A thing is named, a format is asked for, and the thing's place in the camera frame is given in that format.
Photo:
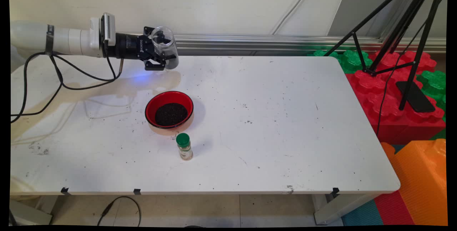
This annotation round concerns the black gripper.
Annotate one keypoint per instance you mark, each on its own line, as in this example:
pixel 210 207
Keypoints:
pixel 130 47

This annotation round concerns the clear plastic jar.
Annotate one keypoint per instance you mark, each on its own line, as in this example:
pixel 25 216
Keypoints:
pixel 167 50

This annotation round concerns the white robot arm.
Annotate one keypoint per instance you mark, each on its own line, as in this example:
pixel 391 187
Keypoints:
pixel 71 40

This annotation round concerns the red bowl with black rim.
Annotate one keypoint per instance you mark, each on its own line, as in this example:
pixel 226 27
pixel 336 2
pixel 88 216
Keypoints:
pixel 160 99

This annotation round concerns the spice bottle with green cap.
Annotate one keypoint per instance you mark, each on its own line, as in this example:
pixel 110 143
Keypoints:
pixel 185 150

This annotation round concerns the green foam block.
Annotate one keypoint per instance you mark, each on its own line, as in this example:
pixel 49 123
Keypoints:
pixel 433 84
pixel 351 61

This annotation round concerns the white table leg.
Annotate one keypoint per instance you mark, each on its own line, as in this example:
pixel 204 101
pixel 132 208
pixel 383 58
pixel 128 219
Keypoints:
pixel 335 209
pixel 32 215

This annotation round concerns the teal floor mat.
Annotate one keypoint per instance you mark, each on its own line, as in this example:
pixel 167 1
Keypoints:
pixel 360 215

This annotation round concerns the black rectangular slab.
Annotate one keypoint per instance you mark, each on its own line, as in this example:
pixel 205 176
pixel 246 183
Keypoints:
pixel 416 97

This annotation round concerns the black tripod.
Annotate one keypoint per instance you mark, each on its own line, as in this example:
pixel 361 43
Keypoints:
pixel 422 45

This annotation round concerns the red floor mat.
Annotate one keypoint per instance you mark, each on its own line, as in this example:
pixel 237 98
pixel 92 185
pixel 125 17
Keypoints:
pixel 392 209

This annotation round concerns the orange foam block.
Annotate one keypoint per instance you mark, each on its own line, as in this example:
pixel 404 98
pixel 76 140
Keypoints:
pixel 421 181

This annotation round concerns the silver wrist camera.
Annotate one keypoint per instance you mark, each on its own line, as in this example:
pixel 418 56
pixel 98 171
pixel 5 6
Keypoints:
pixel 109 27

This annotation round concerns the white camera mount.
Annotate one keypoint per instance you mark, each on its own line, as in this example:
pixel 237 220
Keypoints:
pixel 94 31

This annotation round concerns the aluminium wall rail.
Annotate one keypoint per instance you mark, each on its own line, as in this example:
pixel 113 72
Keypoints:
pixel 250 41

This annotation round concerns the white wall conduit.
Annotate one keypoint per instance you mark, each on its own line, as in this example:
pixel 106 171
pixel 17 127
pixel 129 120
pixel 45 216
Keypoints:
pixel 293 8

